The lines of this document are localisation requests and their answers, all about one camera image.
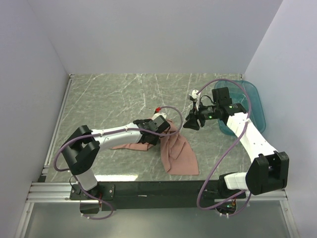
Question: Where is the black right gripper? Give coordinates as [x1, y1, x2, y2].
[183, 101, 220, 131]

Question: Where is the pink t-shirt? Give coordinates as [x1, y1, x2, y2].
[108, 118, 200, 176]

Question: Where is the teal translucent plastic basin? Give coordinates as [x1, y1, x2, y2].
[213, 79, 266, 136]

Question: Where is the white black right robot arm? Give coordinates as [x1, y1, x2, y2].
[183, 87, 289, 198]

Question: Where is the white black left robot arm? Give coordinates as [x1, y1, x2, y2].
[61, 115, 170, 199]

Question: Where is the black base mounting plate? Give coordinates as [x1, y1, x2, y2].
[69, 180, 240, 214]

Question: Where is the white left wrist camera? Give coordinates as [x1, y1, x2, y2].
[151, 107, 167, 120]

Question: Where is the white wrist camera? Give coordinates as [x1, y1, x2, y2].
[151, 107, 167, 120]
[188, 90, 201, 111]

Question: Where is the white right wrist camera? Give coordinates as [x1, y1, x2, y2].
[188, 90, 201, 111]

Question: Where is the aluminium front frame rail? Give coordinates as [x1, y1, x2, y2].
[214, 193, 288, 202]

